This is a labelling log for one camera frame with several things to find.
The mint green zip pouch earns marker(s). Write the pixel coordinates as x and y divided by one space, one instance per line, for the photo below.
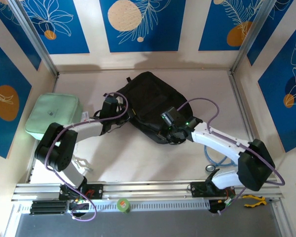
51 111

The aluminium frame post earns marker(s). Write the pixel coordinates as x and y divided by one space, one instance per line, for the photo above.
34 37
251 34

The clear plastic item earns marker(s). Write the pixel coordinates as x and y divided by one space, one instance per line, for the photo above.
85 166

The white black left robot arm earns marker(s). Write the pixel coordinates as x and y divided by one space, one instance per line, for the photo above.
54 148

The yellow black pliers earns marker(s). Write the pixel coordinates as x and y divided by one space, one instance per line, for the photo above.
256 198

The dark grey board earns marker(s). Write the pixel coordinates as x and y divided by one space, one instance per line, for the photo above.
148 225

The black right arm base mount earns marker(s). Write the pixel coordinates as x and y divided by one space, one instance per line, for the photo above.
198 189

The black ribbed block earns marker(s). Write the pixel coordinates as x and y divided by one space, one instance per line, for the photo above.
48 207

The green tape roll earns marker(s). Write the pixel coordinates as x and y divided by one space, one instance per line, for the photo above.
123 205

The long aluminium base rail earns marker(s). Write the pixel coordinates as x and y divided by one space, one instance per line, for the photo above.
150 188

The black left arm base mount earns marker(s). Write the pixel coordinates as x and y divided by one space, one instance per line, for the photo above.
96 190

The black backpack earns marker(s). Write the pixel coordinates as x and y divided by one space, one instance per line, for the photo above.
150 93

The aluminium side rail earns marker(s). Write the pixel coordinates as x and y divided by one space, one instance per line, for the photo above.
241 108

